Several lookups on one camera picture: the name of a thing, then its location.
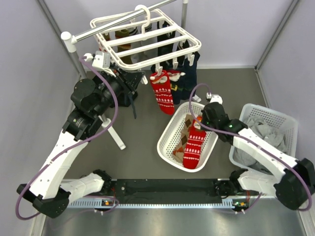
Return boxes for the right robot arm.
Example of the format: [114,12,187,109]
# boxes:
[200,102,315,211]

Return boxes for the silver horizontal rack bar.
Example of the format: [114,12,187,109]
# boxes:
[60,0,176,53]

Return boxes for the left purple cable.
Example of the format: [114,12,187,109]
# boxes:
[15,56,120,220]

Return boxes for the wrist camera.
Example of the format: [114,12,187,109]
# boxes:
[205,92,223,106]
[92,51,111,69]

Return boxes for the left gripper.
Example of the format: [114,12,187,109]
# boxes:
[94,64,145,117]

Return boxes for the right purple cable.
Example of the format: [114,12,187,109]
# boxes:
[188,83,312,213]

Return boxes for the red hanging sock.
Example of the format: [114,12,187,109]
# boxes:
[98,33,110,52]

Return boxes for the grey striped sock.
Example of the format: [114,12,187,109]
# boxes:
[128,27,151,63]

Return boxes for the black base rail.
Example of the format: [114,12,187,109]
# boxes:
[112,179,221,204]

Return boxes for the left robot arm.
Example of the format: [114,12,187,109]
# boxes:
[17,68,145,218]

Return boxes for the white rack base foot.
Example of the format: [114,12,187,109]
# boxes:
[100,116,126,150]

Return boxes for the grey clothes in basket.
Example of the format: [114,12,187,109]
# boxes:
[233,116,287,175]

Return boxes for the far silver rack pole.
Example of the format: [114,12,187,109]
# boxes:
[181,0,189,29]

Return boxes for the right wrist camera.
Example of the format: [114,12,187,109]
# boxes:
[205,92,223,106]

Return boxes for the white clip sock hanger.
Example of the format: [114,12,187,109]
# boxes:
[85,9,202,71]

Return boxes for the navy santa belt sock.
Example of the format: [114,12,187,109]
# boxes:
[167,69,186,105]

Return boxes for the dark blue sock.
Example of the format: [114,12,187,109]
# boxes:
[127,93,138,119]

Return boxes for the olive striped sock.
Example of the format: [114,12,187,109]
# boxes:
[115,29,132,64]

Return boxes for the red patterned christmas sock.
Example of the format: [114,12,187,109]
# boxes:
[150,70,175,115]

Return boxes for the argyle beige orange sock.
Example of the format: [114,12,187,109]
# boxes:
[172,114,193,163]

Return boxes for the white far rack foot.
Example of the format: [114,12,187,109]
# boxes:
[192,94,202,103]

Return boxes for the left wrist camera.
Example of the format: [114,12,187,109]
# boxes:
[92,51,111,69]

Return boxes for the purple cable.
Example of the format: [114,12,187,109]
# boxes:
[15,56,120,220]
[188,83,312,213]

